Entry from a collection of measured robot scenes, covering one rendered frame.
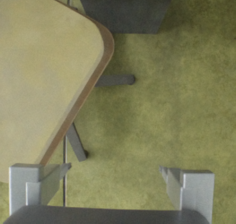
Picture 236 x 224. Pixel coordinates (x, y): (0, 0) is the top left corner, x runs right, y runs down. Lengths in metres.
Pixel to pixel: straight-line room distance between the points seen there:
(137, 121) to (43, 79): 0.66
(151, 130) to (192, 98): 0.20
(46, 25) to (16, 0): 0.08
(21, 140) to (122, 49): 0.70
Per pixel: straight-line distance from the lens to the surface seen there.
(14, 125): 0.60
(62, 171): 0.16
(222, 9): 1.30
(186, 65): 1.22
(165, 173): 0.16
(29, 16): 0.62
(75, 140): 1.14
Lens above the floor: 1.19
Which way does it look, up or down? 89 degrees down
